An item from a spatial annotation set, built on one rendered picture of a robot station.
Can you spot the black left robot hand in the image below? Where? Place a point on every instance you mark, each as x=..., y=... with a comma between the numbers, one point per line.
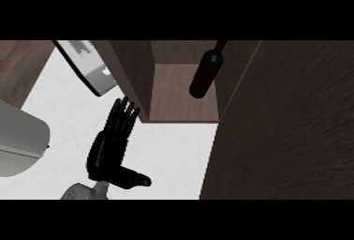
x=108, y=150

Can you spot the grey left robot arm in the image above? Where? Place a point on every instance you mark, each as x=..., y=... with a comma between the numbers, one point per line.
x=85, y=191

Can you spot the brown wooden cabinet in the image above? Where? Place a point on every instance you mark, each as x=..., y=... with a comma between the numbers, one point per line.
x=182, y=93

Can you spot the dark wine bottle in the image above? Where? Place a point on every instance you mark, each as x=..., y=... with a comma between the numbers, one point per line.
x=206, y=75

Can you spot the dark brown cabinet door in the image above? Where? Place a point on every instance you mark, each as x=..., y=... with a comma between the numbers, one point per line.
x=285, y=125

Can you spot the pale grey rounded appliance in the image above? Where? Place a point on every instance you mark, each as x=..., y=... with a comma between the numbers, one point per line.
x=18, y=143

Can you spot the grey flat appliance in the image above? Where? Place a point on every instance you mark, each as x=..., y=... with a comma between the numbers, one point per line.
x=91, y=65

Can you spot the brown wooden panel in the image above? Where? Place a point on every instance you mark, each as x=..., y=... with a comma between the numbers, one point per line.
x=21, y=68

